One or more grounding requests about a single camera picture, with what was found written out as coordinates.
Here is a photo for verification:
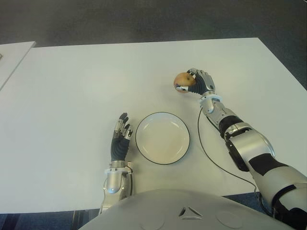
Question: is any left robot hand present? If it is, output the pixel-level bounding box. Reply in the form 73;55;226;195
110;112;134;162

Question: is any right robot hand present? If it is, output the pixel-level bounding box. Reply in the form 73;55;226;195
175;68;216;96

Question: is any yellow-red apple with sticker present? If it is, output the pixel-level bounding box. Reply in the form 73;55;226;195
173;71;196;94

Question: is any white plate with black rim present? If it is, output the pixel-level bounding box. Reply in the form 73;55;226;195
135;112;192;166

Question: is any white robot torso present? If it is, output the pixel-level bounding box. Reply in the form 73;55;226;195
80;189;294;230

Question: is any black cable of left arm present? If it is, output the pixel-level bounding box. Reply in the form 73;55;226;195
127;162;135;195

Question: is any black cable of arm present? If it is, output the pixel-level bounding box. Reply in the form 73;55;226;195
127;162;135;195
197;108;274;216

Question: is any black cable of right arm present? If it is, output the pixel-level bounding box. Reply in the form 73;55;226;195
197;108;274;216

